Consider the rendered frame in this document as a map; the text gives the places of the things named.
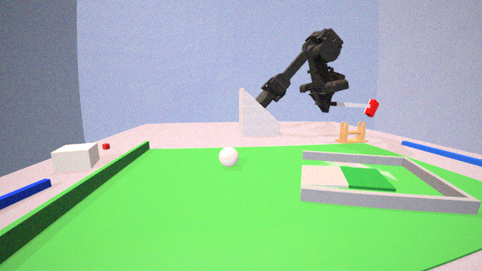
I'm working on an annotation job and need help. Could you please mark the red and white golf putter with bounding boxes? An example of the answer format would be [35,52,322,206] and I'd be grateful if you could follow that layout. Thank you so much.
[315,99,379,117]

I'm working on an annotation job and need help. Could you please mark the blue rectangular bar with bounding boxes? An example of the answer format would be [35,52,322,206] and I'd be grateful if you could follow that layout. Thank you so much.
[0,179,52,210]

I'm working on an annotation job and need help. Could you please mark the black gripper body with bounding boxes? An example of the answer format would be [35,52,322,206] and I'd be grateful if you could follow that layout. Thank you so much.
[299,63,349,94]

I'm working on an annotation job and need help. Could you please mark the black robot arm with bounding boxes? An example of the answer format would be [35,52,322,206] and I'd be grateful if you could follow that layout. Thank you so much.
[255,28,345,108]

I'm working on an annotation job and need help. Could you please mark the white ball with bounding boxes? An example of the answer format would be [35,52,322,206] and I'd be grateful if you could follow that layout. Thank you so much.
[219,147,239,167]

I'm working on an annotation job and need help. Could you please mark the blue long flat bar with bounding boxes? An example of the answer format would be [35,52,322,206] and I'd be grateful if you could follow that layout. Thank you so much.
[401,141,482,167]

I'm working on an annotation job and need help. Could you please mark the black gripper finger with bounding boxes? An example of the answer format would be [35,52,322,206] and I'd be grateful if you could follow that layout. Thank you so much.
[309,92,325,113]
[318,92,335,113]

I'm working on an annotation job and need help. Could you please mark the green mat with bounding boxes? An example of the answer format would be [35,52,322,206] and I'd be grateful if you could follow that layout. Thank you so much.
[0,143,482,271]

